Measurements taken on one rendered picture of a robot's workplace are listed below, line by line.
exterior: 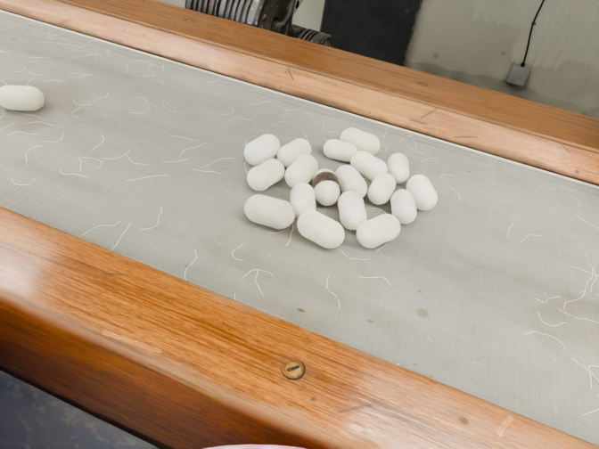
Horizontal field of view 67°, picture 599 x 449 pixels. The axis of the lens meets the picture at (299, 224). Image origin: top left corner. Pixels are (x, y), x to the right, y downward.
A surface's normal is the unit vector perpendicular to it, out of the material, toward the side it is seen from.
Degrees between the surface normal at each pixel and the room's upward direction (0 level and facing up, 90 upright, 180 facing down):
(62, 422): 0
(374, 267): 0
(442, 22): 90
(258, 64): 45
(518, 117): 0
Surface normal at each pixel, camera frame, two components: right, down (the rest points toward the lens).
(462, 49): -0.28, 0.59
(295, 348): 0.13, -0.75
